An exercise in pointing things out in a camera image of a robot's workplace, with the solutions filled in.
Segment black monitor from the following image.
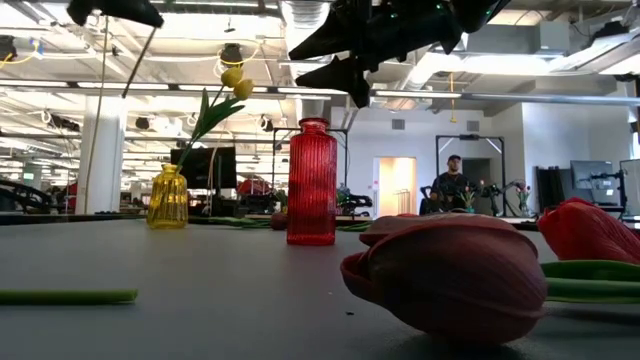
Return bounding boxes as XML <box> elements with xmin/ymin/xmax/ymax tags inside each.
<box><xmin>169</xmin><ymin>146</ymin><xmax>239</xmax><ymax>191</ymax></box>

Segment yellow artificial tulip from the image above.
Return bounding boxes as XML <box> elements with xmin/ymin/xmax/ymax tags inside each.
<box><xmin>175</xmin><ymin>78</ymin><xmax>256</xmax><ymax>169</ymax></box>
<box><xmin>175</xmin><ymin>65</ymin><xmax>245</xmax><ymax>169</ymax></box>

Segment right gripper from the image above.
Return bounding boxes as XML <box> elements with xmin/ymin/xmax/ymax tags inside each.
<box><xmin>288</xmin><ymin>0</ymin><xmax>465</xmax><ymax>110</ymax></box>

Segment black panel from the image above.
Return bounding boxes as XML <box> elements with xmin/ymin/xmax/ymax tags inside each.
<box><xmin>535</xmin><ymin>166</ymin><xmax>567</xmax><ymax>214</ymax></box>

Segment white round pillar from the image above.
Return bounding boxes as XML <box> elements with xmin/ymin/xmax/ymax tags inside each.
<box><xmin>74</xmin><ymin>94</ymin><xmax>129</xmax><ymax>215</ymax></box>

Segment black ceiling lamp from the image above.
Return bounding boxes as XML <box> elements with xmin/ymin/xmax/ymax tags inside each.
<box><xmin>219</xmin><ymin>42</ymin><xmax>245</xmax><ymax>68</ymax></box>

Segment computer monitor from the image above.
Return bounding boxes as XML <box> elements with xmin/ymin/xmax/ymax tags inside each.
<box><xmin>569</xmin><ymin>159</ymin><xmax>615</xmax><ymax>191</ymax></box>
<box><xmin>619</xmin><ymin>158</ymin><xmax>640</xmax><ymax>216</ymax></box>

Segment dark red artificial tulip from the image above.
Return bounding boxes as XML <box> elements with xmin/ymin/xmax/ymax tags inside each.
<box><xmin>339</xmin><ymin>213</ymin><xmax>640</xmax><ymax>346</ymax></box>
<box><xmin>188</xmin><ymin>211</ymin><xmax>289</xmax><ymax>232</ymax></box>

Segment yellow ribbed glass vase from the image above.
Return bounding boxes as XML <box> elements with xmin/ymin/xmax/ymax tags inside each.
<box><xmin>145</xmin><ymin>163</ymin><xmax>190</xmax><ymax>231</ymax></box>

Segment person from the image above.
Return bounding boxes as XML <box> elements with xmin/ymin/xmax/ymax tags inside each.
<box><xmin>428</xmin><ymin>153</ymin><xmax>477</xmax><ymax>215</ymax></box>

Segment red ribbed glass vase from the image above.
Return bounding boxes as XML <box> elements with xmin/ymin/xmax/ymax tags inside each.
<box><xmin>286</xmin><ymin>117</ymin><xmax>339</xmax><ymax>247</ymax></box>

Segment silver ventilation duct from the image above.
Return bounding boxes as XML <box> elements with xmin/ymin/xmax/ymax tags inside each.
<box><xmin>279</xmin><ymin>0</ymin><xmax>334</xmax><ymax>121</ymax></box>

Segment distant potted flowers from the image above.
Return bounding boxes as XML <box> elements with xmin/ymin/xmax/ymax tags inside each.
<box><xmin>513</xmin><ymin>179</ymin><xmax>532</xmax><ymax>217</ymax></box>
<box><xmin>459</xmin><ymin>185</ymin><xmax>479</xmax><ymax>215</ymax></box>

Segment distant black machine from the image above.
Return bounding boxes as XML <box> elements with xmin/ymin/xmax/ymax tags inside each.
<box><xmin>0</xmin><ymin>178</ymin><xmax>54</xmax><ymax>215</ymax></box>

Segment white artificial tulip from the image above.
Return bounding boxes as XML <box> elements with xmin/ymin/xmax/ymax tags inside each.
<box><xmin>0</xmin><ymin>288</ymin><xmax>140</xmax><ymax>307</ymax></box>

